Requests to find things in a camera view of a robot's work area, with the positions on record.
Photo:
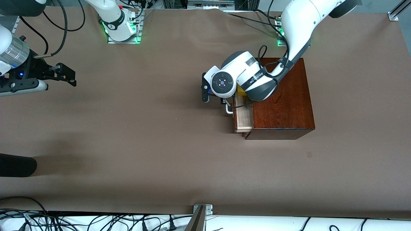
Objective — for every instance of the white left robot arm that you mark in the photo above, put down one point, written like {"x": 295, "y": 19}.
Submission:
{"x": 298, "y": 22}

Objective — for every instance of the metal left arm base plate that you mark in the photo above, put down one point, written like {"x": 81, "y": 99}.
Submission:
{"x": 280, "y": 41}

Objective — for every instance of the dark camera support beam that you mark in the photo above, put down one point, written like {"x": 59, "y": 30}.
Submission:
{"x": 196, "y": 223}

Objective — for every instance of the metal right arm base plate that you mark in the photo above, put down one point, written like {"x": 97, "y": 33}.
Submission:
{"x": 123, "y": 42}

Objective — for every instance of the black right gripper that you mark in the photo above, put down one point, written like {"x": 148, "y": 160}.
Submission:
{"x": 36, "y": 69}

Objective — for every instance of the grey metal equipment box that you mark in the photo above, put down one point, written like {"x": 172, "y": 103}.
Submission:
{"x": 208, "y": 4}

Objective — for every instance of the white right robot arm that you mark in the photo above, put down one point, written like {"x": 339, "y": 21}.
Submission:
{"x": 112, "y": 19}

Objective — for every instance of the brown paper table cover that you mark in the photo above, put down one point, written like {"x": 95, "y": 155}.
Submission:
{"x": 160, "y": 144}

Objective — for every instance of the black cylindrical object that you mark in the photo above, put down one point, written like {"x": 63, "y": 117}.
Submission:
{"x": 16, "y": 165}

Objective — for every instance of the aluminium frame rail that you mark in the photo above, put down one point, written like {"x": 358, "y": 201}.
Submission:
{"x": 396, "y": 12}

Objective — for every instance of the yellow cube block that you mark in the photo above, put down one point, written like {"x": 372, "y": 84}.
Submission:
{"x": 240, "y": 93}

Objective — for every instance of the dark brown wooden cabinet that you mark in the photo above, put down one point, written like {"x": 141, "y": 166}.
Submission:
{"x": 289, "y": 112}

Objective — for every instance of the small metal mounting bracket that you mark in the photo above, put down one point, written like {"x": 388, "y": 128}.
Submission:
{"x": 208, "y": 209}

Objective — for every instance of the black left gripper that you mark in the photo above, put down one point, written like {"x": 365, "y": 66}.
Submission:
{"x": 221, "y": 100}

